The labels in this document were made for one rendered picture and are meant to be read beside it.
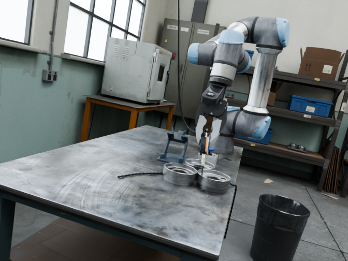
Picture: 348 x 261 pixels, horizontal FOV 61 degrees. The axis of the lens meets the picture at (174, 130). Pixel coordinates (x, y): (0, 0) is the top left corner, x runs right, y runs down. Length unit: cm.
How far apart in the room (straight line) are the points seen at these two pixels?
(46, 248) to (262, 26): 115
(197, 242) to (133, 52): 278
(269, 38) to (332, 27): 380
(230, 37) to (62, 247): 81
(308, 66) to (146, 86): 233
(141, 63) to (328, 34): 298
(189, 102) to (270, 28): 352
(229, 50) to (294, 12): 420
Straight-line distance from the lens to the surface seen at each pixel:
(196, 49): 109
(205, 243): 62
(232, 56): 94
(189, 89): 478
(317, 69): 448
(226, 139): 144
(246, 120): 139
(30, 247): 101
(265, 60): 137
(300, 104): 446
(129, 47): 328
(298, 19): 509
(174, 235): 62
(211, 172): 97
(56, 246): 102
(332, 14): 517
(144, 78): 318
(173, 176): 87
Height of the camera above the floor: 110
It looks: 9 degrees down
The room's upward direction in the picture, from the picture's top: 11 degrees clockwise
